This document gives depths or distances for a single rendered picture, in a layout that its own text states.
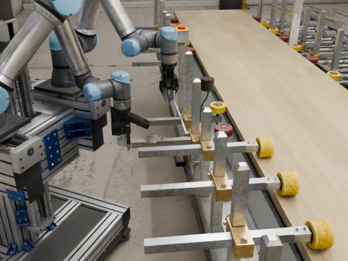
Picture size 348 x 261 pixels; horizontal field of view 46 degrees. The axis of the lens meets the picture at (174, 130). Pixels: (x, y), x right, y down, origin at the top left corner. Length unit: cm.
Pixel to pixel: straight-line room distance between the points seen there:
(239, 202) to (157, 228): 155
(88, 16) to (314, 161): 117
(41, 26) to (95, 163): 200
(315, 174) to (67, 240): 135
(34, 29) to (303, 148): 112
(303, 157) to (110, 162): 195
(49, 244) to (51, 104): 76
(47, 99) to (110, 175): 124
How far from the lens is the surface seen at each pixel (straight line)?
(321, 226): 122
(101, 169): 323
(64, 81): 195
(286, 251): 144
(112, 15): 173
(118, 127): 174
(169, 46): 179
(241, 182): 109
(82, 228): 237
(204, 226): 158
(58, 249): 228
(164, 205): 281
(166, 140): 180
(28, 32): 146
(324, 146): 178
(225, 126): 183
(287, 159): 165
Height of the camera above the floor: 173
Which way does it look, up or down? 27 degrees down
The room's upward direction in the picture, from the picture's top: straight up
